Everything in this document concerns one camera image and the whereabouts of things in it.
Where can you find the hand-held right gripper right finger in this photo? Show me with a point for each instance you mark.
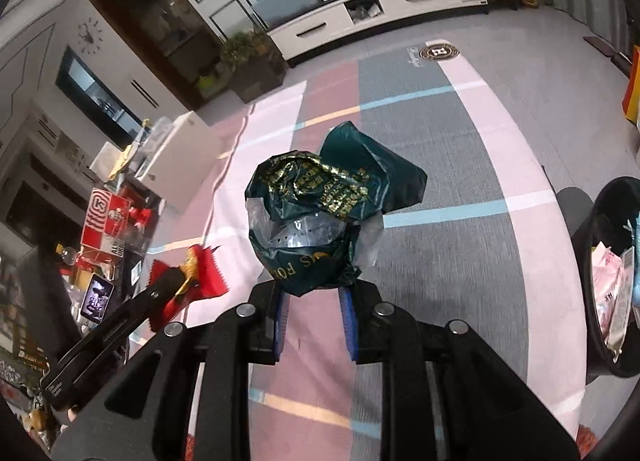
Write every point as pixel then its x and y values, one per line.
pixel 347 326

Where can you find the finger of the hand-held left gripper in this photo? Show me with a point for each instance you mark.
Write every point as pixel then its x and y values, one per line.
pixel 150 306

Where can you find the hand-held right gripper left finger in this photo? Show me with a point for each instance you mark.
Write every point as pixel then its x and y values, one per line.
pixel 279 331

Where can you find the red snack packet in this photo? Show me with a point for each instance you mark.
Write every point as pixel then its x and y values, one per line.
pixel 205 273

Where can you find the dark green foil packet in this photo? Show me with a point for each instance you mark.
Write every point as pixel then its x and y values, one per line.
pixel 310 206

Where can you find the black trash bin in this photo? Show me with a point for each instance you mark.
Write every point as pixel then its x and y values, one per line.
pixel 590 241

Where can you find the small lit screen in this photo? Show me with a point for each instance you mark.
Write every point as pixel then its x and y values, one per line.
pixel 97 298

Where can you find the clear plastic cup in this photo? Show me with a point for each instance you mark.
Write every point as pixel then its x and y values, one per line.
pixel 127 241

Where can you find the red toy figure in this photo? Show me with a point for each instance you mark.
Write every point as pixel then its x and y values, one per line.
pixel 140 218

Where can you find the red white paper box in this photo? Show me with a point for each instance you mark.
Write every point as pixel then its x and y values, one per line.
pixel 105 226

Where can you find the white storage box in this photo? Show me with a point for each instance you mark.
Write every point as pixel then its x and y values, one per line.
pixel 185 166

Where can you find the large leafy potted plant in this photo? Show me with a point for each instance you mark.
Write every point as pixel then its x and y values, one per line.
pixel 250 66

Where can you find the grey storage bin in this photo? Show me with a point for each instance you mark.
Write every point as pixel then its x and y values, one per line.
pixel 287 3

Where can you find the white tv stand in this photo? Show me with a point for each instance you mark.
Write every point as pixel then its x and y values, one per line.
pixel 400 1

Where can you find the orange yellow shopping bag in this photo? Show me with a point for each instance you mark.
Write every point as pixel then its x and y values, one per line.
pixel 632 91

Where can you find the black wall clock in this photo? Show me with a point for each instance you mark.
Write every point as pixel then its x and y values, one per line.
pixel 90 36

